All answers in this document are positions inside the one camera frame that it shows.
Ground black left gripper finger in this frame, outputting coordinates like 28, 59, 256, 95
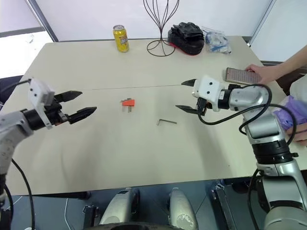
68, 106, 98, 125
54, 90, 83, 104

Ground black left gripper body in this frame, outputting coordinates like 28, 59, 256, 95
44, 96, 73, 127

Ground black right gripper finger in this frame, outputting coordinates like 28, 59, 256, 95
175, 104, 200, 115
181, 79, 198, 88

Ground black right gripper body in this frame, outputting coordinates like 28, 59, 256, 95
196, 97, 213, 117

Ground metal hex key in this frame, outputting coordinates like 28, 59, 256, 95
156, 118, 177, 126

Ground person hand holding phone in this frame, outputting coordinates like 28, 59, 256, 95
245, 63, 277, 85

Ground person hand under purple cloth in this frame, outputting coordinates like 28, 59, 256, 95
286, 124, 307, 144

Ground black gloves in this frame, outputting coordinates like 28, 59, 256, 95
167, 30, 205, 57

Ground smartphone with lit screen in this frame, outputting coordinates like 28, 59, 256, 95
224, 67, 262, 85

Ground black glove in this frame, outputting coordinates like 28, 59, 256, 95
171, 22, 205, 41

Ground yellow drink can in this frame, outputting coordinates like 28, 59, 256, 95
113, 24, 130, 53

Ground purple cloth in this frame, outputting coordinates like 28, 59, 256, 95
273, 95, 307, 135

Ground silver rounded left leg shell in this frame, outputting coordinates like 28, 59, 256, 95
99, 187, 140, 226

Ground silver rounded leg shell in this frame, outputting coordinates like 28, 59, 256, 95
167, 187, 200, 230
99, 187, 140, 226

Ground silver rounded right leg shell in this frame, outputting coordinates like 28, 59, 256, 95
167, 187, 200, 230

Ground person white shirt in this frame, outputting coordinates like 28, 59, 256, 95
288, 73, 307, 103

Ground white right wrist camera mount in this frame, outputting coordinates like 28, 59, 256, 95
191, 75, 225, 113

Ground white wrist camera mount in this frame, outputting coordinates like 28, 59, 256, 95
27, 78, 55, 130
191, 75, 225, 113

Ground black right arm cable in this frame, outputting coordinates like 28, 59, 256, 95
198, 83, 298, 147

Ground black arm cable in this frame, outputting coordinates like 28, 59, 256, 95
198, 83, 298, 147
0, 79, 36, 230

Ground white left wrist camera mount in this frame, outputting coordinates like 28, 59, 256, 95
27, 78, 55, 130

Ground clear bag with blue cables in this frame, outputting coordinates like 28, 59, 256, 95
201, 25, 233, 55

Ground black wire hat stand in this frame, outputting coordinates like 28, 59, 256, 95
143, 0, 181, 57

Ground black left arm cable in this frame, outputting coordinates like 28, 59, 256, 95
0, 79, 36, 230

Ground dark window frame post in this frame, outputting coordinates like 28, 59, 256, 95
24, 0, 59, 43

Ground grey window frame post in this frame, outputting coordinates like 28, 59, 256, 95
248, 0, 277, 48

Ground white floor cable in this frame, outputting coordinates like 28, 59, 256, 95
64, 198, 73, 230

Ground black table leg bracket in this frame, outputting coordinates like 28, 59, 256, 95
82, 204, 99, 228
210, 183, 238, 230

